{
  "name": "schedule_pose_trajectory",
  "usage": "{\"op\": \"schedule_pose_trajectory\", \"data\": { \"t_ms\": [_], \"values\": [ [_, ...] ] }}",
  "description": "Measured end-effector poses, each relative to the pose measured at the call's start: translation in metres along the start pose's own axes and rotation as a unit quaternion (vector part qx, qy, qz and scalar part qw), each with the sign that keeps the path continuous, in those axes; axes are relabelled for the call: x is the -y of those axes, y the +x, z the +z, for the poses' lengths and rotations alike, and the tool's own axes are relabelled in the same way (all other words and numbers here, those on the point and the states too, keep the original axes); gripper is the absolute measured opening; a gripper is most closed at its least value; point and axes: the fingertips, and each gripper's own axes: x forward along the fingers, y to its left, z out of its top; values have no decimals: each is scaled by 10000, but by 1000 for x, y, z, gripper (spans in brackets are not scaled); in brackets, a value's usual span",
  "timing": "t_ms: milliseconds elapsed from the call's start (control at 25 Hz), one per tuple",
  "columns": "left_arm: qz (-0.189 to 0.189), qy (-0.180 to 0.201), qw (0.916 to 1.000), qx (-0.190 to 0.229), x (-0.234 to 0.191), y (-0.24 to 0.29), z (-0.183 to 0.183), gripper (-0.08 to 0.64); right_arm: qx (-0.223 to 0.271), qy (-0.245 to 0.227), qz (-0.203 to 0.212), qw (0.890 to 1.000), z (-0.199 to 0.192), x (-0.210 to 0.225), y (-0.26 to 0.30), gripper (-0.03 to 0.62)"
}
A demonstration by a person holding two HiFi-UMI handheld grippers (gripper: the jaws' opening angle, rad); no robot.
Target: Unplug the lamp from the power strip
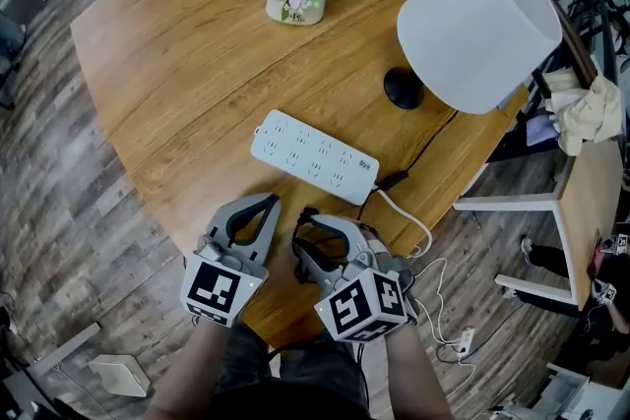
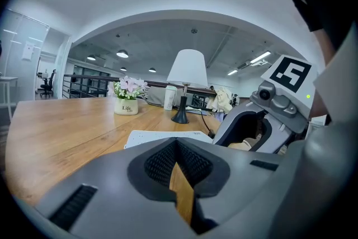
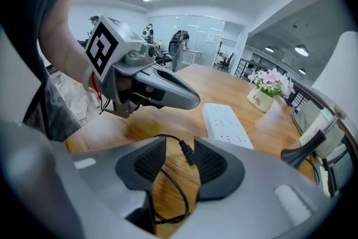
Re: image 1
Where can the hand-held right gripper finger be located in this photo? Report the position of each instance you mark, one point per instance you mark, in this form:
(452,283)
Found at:
(352,233)
(315,266)

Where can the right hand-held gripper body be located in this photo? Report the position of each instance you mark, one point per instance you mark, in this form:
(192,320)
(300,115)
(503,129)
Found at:
(369,305)

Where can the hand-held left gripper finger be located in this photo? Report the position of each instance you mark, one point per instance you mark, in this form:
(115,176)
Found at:
(270,226)
(231,211)

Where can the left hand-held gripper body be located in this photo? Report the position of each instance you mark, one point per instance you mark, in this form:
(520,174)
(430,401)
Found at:
(216,287)

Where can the white lamp with black base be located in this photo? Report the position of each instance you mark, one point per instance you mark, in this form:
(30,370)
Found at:
(472,34)

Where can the person's right forearm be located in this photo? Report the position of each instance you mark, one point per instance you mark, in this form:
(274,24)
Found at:
(418,374)

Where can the person's left forearm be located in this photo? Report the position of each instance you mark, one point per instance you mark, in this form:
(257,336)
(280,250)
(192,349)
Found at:
(189,369)

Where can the small white floor power strip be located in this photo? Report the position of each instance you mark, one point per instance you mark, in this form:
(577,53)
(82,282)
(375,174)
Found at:
(466,341)

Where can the person's dark trousers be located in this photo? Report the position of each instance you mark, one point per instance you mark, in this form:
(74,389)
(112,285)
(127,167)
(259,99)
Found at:
(295,383)

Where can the white box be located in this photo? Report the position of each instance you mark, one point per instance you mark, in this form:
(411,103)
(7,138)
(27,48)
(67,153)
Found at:
(119,375)

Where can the wooden desk with white legs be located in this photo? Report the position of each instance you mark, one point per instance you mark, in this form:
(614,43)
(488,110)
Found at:
(588,192)

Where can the pale yellow cloth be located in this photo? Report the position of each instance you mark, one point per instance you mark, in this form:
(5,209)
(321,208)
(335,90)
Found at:
(590,113)

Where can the dark office chair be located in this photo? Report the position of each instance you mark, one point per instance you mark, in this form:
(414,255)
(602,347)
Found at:
(10,49)

